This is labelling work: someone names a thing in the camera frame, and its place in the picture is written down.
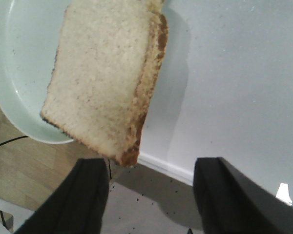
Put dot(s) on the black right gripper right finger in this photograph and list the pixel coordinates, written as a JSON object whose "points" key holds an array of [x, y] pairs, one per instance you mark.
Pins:
{"points": [[231, 203]]}

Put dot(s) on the bread slice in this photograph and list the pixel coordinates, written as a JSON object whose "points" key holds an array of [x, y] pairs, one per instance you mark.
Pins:
{"points": [[107, 63]]}

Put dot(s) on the mint green plate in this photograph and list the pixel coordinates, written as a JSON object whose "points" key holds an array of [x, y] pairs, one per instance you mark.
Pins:
{"points": [[29, 37]]}

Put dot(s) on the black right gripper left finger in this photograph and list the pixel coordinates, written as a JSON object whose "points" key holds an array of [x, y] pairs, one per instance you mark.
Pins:
{"points": [[76, 206]]}

